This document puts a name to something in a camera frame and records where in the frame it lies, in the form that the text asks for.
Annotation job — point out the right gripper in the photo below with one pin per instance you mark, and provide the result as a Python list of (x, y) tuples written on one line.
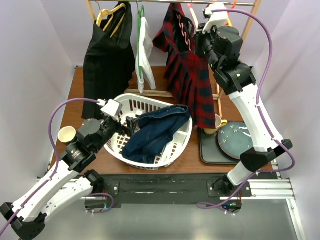
[(199, 37)]

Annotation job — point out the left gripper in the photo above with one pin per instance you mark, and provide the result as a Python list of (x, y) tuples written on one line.
[(131, 123)]

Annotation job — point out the pink wavy hanger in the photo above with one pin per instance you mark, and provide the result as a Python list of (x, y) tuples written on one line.
[(183, 30)]

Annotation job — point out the blue denim skirt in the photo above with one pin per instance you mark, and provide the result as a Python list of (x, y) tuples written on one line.
[(156, 130)]

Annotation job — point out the red plaid pleated skirt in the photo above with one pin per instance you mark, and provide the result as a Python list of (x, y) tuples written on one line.
[(187, 75)]

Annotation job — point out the white cloth garment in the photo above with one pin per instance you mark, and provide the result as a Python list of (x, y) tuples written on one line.
[(145, 53)]

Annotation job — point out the green velvet hanger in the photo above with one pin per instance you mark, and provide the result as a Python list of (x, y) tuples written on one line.
[(140, 14)]

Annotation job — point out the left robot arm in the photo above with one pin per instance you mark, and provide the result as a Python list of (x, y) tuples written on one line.
[(29, 214)]

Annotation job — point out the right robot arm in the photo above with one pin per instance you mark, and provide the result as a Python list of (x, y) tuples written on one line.
[(221, 46)]

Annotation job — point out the yellow hanger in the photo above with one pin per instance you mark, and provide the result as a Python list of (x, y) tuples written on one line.
[(110, 21)]

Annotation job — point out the white plastic laundry basket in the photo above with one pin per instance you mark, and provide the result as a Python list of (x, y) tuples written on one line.
[(134, 106)]

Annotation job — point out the black garment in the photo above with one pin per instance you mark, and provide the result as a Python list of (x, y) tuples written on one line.
[(109, 63)]

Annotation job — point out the yellow mug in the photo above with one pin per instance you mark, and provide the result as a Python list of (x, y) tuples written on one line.
[(219, 123)]

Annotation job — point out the black tray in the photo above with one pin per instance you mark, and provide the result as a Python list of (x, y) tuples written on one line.
[(210, 151)]

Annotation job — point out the blue ceramic plate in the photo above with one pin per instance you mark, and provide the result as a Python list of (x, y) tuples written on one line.
[(234, 139)]

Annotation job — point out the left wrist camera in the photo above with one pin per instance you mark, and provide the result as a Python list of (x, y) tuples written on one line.
[(110, 108)]

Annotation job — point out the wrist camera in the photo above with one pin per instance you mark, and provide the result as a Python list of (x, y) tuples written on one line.
[(217, 19), (110, 108)]

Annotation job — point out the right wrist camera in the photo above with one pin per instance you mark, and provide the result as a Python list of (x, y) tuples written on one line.
[(217, 19)]

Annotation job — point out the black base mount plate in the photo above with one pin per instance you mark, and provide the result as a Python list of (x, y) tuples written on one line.
[(166, 189)]

